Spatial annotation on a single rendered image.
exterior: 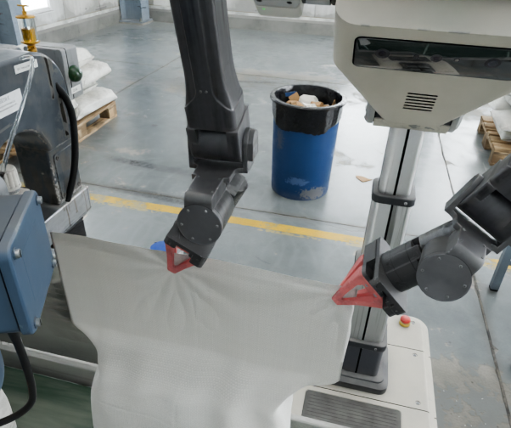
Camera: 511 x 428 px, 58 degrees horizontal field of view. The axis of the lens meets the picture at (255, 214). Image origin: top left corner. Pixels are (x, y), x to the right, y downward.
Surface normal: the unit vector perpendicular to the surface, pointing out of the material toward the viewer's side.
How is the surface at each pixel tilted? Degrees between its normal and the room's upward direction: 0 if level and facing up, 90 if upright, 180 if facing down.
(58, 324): 90
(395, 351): 0
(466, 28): 40
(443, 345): 0
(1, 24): 90
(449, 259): 79
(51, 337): 90
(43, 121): 90
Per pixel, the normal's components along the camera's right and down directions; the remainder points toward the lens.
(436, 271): -0.42, 0.29
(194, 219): -0.22, 0.50
